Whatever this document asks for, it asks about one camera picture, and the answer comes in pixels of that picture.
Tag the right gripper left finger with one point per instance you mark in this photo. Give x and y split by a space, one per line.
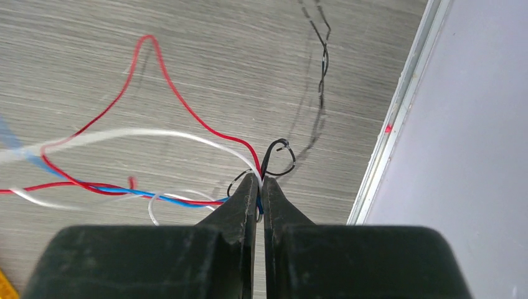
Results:
211 259

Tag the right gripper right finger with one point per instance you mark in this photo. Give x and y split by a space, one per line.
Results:
308 260

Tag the yellow triangular plastic piece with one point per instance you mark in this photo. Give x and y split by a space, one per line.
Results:
7 291

